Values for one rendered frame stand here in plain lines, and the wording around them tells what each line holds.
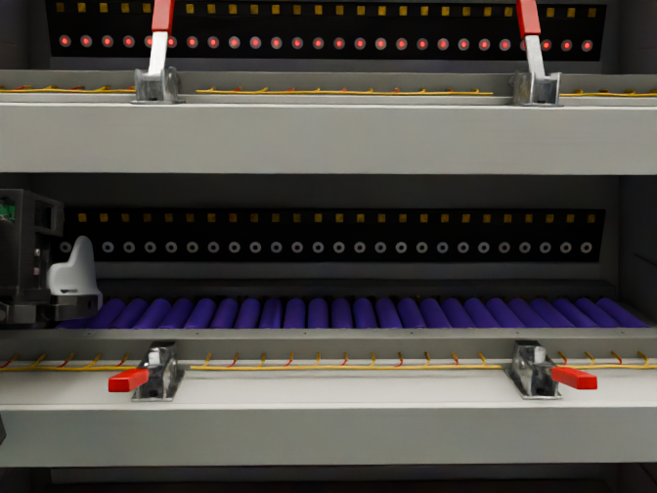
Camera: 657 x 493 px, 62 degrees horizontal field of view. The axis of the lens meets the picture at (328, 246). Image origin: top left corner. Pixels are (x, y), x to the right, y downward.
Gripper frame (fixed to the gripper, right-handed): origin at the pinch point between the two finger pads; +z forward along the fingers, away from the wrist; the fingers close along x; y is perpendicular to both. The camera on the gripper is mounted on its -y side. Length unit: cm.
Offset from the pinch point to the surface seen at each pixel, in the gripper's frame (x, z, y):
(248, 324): -14.8, 0.0, -1.5
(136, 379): -9.8, -12.5, -3.8
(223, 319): -12.6, 0.8, -1.1
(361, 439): -23.4, -7.2, -8.8
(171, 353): -10.1, -5.7, -3.1
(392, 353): -26.1, -3.2, -3.5
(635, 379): -43.8, -4.8, -5.2
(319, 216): -20.6, 7.1, 8.3
